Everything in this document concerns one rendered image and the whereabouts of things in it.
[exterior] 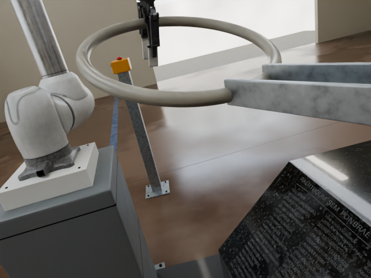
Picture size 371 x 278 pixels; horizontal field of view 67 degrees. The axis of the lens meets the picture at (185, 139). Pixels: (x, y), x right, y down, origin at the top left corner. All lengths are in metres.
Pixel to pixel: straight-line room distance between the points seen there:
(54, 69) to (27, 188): 0.45
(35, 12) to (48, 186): 0.61
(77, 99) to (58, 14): 5.86
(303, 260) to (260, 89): 0.38
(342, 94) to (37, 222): 0.88
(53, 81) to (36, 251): 0.59
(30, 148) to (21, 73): 6.23
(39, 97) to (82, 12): 5.93
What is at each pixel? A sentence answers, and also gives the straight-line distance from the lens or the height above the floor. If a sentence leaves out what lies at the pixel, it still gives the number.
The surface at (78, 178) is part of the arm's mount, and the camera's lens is 0.96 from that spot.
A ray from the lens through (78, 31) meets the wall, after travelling 6.90.
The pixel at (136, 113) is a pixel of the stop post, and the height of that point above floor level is 0.70.
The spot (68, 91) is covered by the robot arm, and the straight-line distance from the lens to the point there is 1.14.
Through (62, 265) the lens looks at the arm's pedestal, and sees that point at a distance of 1.10.
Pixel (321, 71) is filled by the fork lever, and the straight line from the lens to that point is 0.54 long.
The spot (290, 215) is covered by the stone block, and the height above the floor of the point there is 0.76.
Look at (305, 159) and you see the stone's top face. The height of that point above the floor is 0.83.
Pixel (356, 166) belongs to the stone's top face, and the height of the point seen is 0.83.
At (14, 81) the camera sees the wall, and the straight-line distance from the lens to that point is 7.30.
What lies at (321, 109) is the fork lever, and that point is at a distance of 0.43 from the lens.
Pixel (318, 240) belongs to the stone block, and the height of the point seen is 0.76.
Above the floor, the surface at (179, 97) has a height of 1.11.
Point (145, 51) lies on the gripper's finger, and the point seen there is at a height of 1.16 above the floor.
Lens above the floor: 1.23
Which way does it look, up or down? 22 degrees down
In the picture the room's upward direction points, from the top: 13 degrees counter-clockwise
